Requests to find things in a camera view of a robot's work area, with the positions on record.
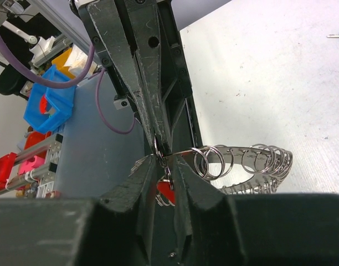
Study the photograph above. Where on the red plastic parts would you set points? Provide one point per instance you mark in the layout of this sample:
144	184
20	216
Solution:
7	161

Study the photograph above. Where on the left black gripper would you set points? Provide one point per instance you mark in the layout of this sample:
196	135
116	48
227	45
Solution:
148	66

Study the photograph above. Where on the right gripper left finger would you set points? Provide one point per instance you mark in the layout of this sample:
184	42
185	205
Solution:
115	229

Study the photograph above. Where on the blue plastic storage bin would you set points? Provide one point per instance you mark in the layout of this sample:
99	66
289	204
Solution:
49	108

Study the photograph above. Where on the red tag key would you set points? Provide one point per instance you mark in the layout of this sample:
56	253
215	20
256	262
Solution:
165	193

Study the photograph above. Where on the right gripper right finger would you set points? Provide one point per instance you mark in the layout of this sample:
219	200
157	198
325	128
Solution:
270	229

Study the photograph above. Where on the yellow plastic bin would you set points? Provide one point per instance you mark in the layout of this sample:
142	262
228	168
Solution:
71	62

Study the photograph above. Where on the metal keyring disc with rings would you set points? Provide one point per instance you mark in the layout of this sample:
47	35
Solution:
257	169

